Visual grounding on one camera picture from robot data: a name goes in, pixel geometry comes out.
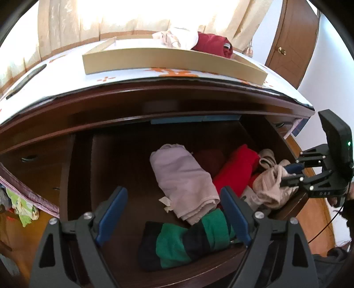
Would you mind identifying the brown wooden door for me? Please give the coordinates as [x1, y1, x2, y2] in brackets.
[265, 0, 319, 88]

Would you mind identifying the grey white underwear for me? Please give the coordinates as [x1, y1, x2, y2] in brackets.
[240, 186, 263, 211]

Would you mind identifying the shallow cardboard tray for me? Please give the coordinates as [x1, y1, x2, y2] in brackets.
[82, 35, 268, 85]

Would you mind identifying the light pink underwear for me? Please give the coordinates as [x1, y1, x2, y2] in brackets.
[149, 144, 220, 225]

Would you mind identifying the black smartphone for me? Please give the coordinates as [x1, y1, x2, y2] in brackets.
[5, 64, 47, 100]

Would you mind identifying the dark red underwear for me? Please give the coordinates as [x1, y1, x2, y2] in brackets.
[192, 32, 233, 59]

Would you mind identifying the bright red underwear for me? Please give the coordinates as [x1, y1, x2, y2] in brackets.
[212, 144, 260, 197]

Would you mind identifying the pink dotted underwear roll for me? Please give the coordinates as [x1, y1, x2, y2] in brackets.
[152, 28, 199, 50]

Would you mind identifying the person right hand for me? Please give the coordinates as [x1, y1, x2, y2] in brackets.
[327, 182, 354, 208]

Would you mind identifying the beige underwear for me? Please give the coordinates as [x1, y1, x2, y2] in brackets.
[252, 149, 299, 209]

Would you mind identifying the orange cream patterned curtain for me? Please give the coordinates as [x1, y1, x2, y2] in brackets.
[1, 0, 272, 95]

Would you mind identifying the green black striped underwear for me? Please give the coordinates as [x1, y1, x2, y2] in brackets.
[137, 209, 236, 272]

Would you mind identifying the brass door knob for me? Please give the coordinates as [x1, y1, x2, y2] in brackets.
[277, 47, 287, 56]

